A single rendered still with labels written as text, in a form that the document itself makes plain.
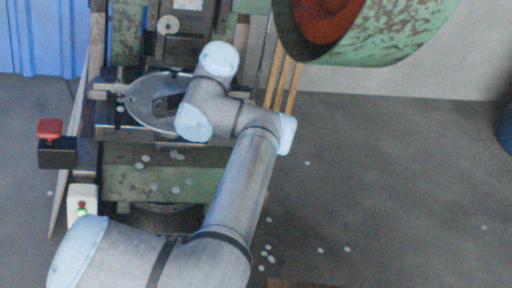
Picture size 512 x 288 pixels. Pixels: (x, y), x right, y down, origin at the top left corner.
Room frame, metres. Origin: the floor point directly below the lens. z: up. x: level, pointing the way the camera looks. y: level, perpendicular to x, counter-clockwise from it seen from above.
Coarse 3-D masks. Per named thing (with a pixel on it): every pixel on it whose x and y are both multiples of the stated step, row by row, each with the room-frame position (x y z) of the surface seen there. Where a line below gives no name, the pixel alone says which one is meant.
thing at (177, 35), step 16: (160, 0) 1.17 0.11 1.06; (176, 0) 1.17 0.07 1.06; (192, 0) 1.18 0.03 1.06; (208, 0) 1.19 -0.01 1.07; (160, 16) 1.17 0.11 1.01; (176, 16) 1.18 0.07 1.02; (192, 16) 1.18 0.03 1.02; (208, 16) 1.19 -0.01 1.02; (160, 32) 1.16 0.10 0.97; (176, 32) 1.17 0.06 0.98; (192, 32) 1.18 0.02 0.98; (208, 32) 1.19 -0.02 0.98; (160, 48) 1.17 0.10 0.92; (176, 48) 1.15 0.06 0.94; (192, 48) 1.15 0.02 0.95; (192, 64) 1.16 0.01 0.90
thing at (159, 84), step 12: (156, 72) 1.26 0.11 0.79; (168, 72) 1.28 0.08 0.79; (180, 72) 1.28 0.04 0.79; (132, 84) 1.19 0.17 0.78; (144, 84) 1.20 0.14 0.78; (156, 84) 1.21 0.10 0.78; (168, 84) 1.22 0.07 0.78; (180, 84) 1.23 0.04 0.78; (132, 96) 1.13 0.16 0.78; (144, 96) 1.14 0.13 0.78; (156, 96) 1.14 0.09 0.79; (132, 108) 1.08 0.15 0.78; (144, 108) 1.09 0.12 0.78; (144, 120) 1.04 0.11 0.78; (156, 120) 1.04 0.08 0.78; (168, 120) 1.05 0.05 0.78; (168, 132) 1.00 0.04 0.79
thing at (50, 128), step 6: (42, 120) 1.00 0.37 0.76; (48, 120) 1.00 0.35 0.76; (54, 120) 1.01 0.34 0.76; (60, 120) 1.01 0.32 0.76; (42, 126) 0.97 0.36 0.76; (48, 126) 0.98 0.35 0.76; (54, 126) 0.98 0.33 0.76; (60, 126) 0.99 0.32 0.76; (36, 132) 0.95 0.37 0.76; (42, 132) 0.95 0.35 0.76; (48, 132) 0.96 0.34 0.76; (54, 132) 0.96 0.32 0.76; (60, 132) 0.97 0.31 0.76; (48, 138) 0.97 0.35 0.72; (54, 138) 0.95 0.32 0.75
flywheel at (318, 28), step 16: (304, 0) 1.36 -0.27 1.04; (320, 0) 1.32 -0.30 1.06; (336, 0) 1.22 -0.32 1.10; (352, 0) 1.06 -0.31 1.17; (304, 16) 1.30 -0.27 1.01; (320, 16) 1.23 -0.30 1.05; (336, 16) 1.11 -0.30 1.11; (352, 16) 1.04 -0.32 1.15; (304, 32) 1.27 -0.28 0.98; (320, 32) 1.17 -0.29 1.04; (336, 32) 1.09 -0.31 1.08
